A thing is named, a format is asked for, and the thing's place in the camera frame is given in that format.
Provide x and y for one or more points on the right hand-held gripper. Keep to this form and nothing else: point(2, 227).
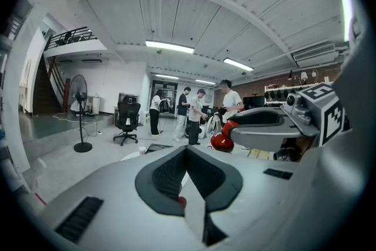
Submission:
point(320, 108)

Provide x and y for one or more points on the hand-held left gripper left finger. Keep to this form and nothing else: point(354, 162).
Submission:
point(126, 214)

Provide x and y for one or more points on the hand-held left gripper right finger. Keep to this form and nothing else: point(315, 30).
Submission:
point(258, 194)

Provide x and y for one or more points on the red small ball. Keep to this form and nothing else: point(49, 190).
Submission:
point(218, 141)

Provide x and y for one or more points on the black monitor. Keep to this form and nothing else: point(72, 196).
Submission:
point(253, 102)

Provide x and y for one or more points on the white rounded machine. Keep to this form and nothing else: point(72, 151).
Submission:
point(213, 126)

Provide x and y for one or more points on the ceiling strip light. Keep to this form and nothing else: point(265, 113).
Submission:
point(346, 14)
point(167, 76)
point(169, 46)
point(238, 64)
point(205, 82)

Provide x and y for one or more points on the white lidded cup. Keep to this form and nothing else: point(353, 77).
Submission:
point(141, 151)

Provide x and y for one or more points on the white shade table lamp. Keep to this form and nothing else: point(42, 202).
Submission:
point(315, 73)
point(304, 76)

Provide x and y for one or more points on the person's white floral shirt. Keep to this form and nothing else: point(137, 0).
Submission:
point(337, 185)

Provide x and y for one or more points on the red floor tape strip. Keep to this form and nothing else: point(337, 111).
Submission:
point(41, 200)

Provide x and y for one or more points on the white ceiling air conditioner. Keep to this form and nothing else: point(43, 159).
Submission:
point(315, 54)

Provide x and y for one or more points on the black backpack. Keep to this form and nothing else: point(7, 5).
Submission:
point(165, 105)

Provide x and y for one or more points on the black office chair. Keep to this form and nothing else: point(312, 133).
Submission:
point(127, 114)

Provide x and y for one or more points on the dark staircase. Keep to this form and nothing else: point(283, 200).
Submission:
point(44, 94)

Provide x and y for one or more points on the black balcony railing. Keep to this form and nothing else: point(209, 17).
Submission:
point(70, 38)

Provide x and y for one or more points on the white wall shelf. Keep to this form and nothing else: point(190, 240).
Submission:
point(293, 88)

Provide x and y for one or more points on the black pedestal fan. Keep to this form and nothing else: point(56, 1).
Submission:
point(77, 91)

